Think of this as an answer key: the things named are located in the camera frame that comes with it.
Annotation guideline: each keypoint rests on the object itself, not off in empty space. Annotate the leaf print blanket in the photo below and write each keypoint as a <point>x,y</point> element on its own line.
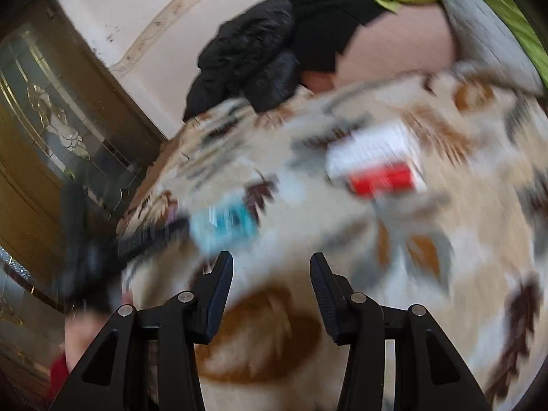
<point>385,265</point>

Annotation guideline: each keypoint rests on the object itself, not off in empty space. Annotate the wooden glass door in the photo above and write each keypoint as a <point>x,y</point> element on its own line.
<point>64,137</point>

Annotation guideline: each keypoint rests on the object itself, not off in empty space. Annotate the white paper packet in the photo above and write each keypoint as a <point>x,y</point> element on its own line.
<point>370,147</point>

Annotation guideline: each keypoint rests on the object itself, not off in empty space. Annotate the red and white box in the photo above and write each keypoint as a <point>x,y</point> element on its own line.
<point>381,182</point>

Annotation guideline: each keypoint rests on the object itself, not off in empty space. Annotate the person's left hand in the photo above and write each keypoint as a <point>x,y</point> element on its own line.
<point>87,334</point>

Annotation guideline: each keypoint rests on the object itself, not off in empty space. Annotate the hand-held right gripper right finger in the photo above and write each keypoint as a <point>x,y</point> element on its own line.
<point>325,299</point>

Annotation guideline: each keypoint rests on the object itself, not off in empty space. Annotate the grey quilted pillow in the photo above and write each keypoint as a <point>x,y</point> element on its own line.
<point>488,38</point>

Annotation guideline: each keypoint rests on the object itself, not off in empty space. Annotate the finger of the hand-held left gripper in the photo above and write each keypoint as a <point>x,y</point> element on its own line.
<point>154,239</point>

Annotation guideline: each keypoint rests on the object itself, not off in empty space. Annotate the black cloth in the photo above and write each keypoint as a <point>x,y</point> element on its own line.
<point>329,25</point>

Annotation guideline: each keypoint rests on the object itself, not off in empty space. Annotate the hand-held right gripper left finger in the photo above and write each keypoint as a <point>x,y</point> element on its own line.
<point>216,299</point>

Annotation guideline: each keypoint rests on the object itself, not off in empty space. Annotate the blue and white box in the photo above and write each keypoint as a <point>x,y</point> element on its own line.
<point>224,227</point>

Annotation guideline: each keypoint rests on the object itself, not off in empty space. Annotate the black puffer jacket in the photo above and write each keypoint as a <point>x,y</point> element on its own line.
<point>244,60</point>

